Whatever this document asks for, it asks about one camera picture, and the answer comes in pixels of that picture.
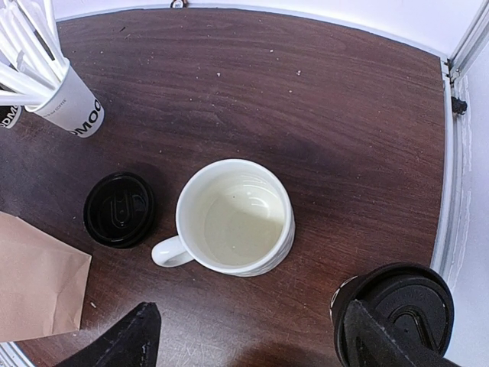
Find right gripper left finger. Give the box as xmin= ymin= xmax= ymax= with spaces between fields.
xmin=58 ymin=302 xmax=161 ymax=366

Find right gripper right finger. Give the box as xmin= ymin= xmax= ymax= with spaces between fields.
xmin=344 ymin=300 xmax=455 ymax=366

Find black cup lid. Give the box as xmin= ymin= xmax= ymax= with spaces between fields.
xmin=334 ymin=263 xmax=455 ymax=366

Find brown paper bag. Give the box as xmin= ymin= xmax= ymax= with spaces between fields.
xmin=1 ymin=213 xmax=92 ymax=342

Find black coffee cup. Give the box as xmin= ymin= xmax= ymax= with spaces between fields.
xmin=329 ymin=275 xmax=361 ymax=330

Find stack of black lids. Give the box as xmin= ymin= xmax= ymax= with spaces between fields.
xmin=83 ymin=172 xmax=156 ymax=249

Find cream ceramic mug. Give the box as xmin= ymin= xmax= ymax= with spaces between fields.
xmin=151 ymin=159 xmax=296 ymax=278

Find white cup holding straws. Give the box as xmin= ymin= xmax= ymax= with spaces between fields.
xmin=24 ymin=58 xmax=105 ymax=138

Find stack of paper cups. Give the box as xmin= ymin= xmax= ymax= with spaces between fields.
xmin=0 ymin=106 xmax=22 ymax=129

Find wrapped straws bundle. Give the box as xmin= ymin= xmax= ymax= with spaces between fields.
xmin=1 ymin=1 xmax=70 ymax=108

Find right corner metal post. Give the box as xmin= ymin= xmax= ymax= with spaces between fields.
xmin=449 ymin=0 xmax=488 ymax=82

